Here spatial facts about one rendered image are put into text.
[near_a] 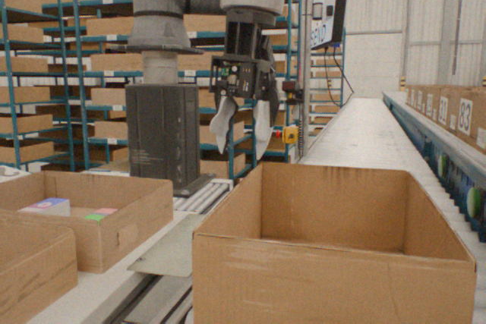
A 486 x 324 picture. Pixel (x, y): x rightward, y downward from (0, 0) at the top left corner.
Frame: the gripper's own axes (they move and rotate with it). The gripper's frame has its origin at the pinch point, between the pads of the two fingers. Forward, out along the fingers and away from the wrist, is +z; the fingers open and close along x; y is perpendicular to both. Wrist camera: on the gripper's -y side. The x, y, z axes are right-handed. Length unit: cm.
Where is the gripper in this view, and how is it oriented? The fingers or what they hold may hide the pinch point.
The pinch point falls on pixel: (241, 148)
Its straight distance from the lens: 60.6
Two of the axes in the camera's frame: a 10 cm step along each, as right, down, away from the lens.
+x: 9.5, 1.5, -2.8
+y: -3.0, 1.5, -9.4
